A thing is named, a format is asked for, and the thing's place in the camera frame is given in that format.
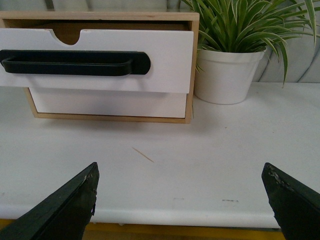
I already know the green striped spider plant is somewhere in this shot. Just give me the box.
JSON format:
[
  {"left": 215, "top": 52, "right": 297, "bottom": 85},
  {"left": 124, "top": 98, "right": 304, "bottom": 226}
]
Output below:
[{"left": 184, "top": 0, "right": 320, "bottom": 79}]

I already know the wooden drawer cabinet frame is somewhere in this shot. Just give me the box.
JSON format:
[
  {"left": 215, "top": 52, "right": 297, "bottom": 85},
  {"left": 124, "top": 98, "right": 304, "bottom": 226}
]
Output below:
[{"left": 0, "top": 10, "right": 199, "bottom": 124}]

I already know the white plant pot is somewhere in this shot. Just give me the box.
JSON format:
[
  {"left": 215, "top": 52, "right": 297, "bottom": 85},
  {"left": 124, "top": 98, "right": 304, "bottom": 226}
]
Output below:
[{"left": 194, "top": 49, "right": 265, "bottom": 105}]

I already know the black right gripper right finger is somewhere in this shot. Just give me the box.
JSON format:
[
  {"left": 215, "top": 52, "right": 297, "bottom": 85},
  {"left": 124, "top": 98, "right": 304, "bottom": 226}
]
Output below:
[{"left": 261, "top": 162, "right": 320, "bottom": 240}]

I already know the black drawer handle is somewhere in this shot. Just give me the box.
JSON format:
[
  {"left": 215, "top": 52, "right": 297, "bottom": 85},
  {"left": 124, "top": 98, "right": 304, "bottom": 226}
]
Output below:
[{"left": 0, "top": 49, "right": 151, "bottom": 77}]

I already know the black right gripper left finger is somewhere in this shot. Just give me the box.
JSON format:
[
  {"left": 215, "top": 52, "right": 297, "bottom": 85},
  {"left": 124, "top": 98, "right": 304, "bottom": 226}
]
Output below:
[{"left": 0, "top": 162, "right": 100, "bottom": 240}]

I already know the white drawer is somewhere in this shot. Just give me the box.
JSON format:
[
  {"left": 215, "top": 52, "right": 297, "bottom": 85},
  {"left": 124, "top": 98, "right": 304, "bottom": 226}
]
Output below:
[
  {"left": 29, "top": 88, "right": 187, "bottom": 118},
  {"left": 0, "top": 28, "right": 194, "bottom": 94}
]

